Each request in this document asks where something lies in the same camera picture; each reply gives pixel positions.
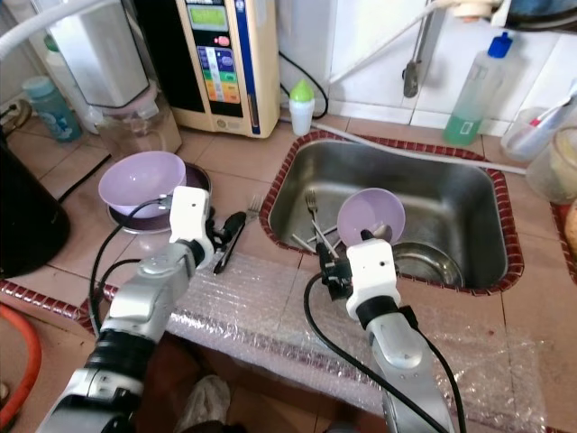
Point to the purple bowl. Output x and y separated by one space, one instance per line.
140 180
365 215

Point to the silver metal fork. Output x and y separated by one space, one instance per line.
310 200
252 206

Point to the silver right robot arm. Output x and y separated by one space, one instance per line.
406 356

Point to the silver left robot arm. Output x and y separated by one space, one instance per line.
144 298

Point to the pale thin stick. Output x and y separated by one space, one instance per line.
299 240

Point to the steel bowl in sink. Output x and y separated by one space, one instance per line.
433 264

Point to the clear bubble wrap sheet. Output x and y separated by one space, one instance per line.
270 311

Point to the small white green-capped bottle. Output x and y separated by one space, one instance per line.
300 113

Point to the clear glass jar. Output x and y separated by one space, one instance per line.
135 126

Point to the beige water ionizer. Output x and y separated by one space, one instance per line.
252 90

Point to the green soap bottle blue cap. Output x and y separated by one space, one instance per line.
473 104

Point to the clear plastic cup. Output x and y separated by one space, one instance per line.
523 144

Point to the black appliance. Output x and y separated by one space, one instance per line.
32 216

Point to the clear plastic container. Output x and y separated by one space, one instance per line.
554 171

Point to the teal plastic bottle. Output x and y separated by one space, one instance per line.
52 110

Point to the white water filter unit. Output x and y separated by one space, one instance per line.
104 54

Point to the large white plastic bottle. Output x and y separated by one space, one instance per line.
65 77

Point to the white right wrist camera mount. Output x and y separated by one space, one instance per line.
374 269

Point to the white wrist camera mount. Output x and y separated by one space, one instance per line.
191 215
374 269

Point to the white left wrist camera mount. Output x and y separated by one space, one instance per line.
191 215

